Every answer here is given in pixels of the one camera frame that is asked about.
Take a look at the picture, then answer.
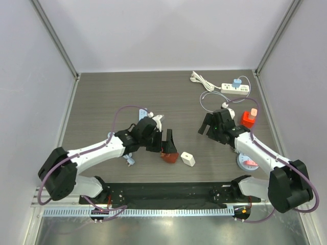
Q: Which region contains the aluminium front rail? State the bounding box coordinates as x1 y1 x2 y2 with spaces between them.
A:
30 184 312 208

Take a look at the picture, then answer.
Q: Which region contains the left aluminium frame post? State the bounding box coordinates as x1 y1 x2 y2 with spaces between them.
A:
30 0 80 81

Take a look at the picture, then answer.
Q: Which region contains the light blue charger plug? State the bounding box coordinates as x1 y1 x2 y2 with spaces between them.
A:
232 78 242 89

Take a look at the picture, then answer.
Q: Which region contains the red cube socket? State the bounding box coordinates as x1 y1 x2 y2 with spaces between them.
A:
240 111 256 129

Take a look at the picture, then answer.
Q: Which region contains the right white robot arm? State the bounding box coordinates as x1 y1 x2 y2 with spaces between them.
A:
198 109 317 213

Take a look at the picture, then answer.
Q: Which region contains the white power strip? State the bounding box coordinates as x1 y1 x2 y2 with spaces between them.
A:
190 70 250 95

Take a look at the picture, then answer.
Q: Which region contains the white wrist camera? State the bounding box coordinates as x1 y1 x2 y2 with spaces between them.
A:
147 112 165 132
221 102 236 119

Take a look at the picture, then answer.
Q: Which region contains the blue power strip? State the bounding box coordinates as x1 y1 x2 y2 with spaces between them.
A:
123 108 148 167

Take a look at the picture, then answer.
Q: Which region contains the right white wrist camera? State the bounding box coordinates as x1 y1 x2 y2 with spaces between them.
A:
221 102 236 119

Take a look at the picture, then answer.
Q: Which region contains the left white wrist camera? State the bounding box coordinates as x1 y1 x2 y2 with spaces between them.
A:
147 112 165 132

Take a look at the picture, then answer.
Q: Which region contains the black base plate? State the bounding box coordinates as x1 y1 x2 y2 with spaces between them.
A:
94 182 261 210

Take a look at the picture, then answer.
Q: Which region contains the white slotted cable duct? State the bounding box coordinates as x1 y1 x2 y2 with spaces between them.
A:
43 206 235 217

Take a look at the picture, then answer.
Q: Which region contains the right aluminium frame post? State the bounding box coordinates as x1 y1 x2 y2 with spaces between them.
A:
253 0 305 77

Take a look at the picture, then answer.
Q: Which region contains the white charger plug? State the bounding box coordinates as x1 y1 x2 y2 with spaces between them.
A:
180 152 195 167

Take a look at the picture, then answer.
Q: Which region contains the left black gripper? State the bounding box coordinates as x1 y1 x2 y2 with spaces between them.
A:
140 128 176 154

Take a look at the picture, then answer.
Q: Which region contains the aluminium frame post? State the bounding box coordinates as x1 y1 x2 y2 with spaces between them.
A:
253 0 305 77
30 0 80 81

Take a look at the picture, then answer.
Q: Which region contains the round blue socket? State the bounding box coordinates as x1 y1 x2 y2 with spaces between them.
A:
237 153 259 172

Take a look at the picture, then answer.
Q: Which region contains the dark red charger plug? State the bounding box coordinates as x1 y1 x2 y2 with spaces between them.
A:
160 153 179 164

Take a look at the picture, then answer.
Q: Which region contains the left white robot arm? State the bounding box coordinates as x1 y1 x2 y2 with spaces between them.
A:
38 115 179 204

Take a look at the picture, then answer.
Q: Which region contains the white usb cable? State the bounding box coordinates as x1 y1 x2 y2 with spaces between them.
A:
199 75 251 113

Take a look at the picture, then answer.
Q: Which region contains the pink charger plug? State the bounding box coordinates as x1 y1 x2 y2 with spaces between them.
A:
249 108 258 120

